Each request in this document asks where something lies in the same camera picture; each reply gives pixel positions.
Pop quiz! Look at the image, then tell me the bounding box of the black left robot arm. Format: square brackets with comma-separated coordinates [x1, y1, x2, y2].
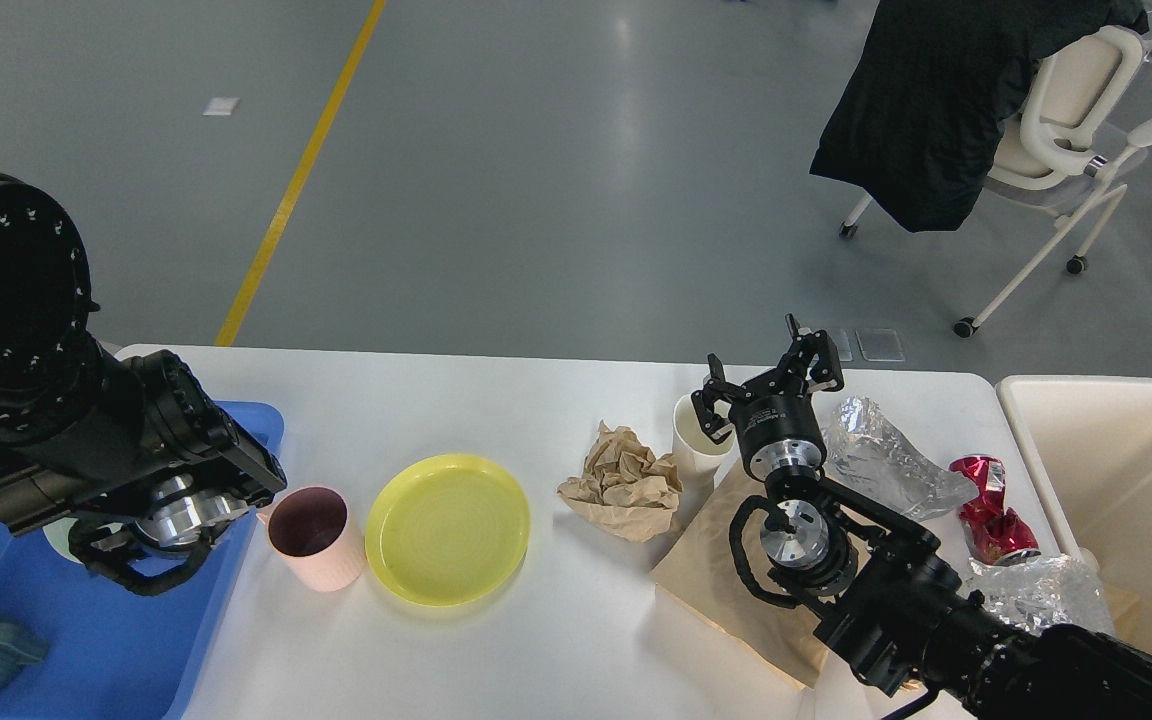
[0, 173, 287, 596]

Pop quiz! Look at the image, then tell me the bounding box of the pale green plate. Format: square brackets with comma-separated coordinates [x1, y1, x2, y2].
[41, 518, 82, 564]

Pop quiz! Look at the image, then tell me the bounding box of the cream plastic bin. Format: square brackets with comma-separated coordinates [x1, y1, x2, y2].
[996, 376, 1152, 653]

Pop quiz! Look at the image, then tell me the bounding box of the pink ribbed mug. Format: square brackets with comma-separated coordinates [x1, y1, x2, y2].
[256, 486, 367, 593]

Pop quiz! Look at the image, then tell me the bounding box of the white office chair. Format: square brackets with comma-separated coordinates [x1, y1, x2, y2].
[839, 25, 1152, 338]

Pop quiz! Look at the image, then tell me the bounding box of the black jacket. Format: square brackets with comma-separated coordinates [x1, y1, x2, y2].
[810, 1, 1149, 233]

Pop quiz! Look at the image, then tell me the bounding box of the yellow plastic plate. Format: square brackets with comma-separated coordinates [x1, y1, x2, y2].
[365, 454, 531, 609]

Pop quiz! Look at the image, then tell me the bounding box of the blue plastic tray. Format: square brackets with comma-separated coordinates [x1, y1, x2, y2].
[0, 402, 285, 720]

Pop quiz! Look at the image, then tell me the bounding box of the crumpled clear plastic wrap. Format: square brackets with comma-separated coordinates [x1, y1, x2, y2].
[824, 396, 978, 521]

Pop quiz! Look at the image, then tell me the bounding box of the crushed red can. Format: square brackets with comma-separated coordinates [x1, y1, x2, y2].
[948, 454, 1041, 566]

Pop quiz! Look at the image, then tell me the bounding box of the flat brown paper bag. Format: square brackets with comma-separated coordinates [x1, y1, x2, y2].
[650, 462, 1142, 689]

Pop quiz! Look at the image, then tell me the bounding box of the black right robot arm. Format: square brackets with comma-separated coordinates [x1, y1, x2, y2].
[690, 319, 1152, 719]

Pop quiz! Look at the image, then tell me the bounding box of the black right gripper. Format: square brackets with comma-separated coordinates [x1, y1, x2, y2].
[690, 314, 846, 479]

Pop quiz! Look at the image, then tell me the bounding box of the white paper cup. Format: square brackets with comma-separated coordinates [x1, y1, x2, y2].
[672, 393, 736, 495]

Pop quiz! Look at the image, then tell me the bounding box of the crumpled brown paper ball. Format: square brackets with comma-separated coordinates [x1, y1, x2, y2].
[556, 420, 684, 543]

